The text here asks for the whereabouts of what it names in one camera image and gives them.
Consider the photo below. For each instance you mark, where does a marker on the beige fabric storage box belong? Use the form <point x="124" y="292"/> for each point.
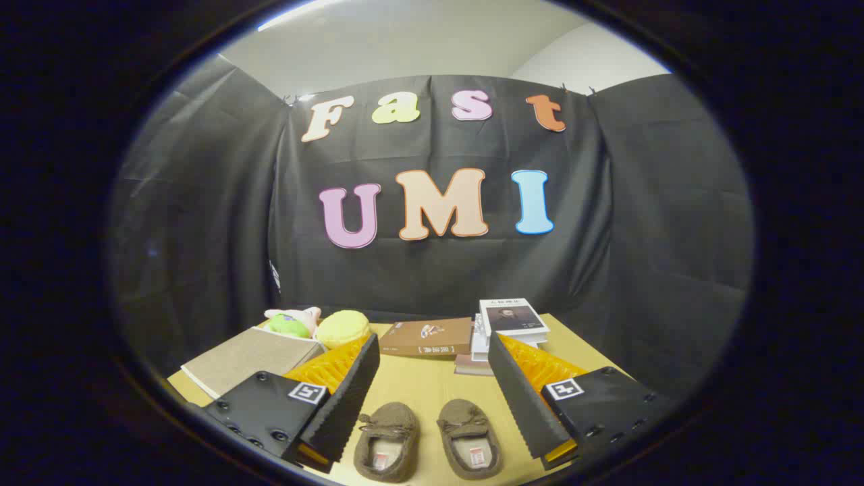
<point x="246" y="358"/>

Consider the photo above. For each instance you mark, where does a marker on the plain white book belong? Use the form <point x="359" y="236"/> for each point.
<point x="479" y="347"/>

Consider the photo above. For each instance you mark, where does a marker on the brown fuzzy shoe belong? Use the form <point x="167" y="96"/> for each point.
<point x="391" y="422"/>
<point x="466" y="422"/>

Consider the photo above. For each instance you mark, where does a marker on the yellow round plush toy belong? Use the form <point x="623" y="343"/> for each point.
<point x="343" y="327"/>

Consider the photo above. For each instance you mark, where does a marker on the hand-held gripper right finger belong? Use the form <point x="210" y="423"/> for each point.
<point x="523" y="398"/>

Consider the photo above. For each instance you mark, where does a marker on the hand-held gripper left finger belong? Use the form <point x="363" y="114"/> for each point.
<point x="347" y="398"/>

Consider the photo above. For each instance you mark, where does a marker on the pinkish brown book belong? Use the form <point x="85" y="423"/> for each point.
<point x="471" y="366"/>

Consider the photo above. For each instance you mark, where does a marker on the pink and green plush toy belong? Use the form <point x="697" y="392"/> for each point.
<point x="287" y="324"/>

